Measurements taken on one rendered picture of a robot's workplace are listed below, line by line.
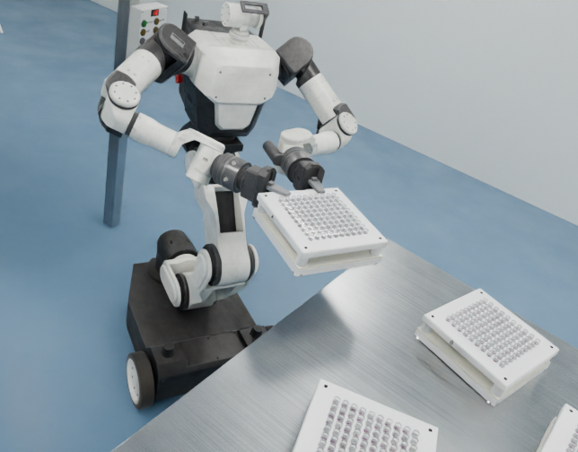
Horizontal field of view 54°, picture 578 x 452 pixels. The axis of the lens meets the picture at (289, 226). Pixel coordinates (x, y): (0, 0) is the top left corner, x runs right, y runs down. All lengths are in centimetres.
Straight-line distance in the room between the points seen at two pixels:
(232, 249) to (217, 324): 50
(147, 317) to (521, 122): 315
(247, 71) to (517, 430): 119
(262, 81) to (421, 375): 97
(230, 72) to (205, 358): 102
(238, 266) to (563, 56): 308
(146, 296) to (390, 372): 128
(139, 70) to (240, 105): 35
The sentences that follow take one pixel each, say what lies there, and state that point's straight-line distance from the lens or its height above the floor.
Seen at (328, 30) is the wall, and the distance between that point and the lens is 492.
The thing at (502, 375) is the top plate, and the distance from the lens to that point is 138.
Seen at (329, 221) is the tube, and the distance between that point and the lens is 139.
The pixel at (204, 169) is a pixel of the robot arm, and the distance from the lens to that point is 152.
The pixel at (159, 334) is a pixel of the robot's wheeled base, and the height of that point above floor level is 17.
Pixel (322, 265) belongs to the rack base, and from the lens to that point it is 133.
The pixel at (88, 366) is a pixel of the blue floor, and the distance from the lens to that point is 234.
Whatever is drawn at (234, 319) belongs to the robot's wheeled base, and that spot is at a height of 17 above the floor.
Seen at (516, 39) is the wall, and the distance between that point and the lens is 444.
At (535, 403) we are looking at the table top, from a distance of 149.
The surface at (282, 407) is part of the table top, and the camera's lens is 119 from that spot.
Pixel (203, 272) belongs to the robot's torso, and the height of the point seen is 57.
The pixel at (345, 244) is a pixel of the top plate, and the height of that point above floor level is 104.
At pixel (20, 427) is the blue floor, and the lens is 219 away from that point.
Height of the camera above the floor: 176
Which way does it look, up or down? 33 degrees down
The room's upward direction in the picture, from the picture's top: 16 degrees clockwise
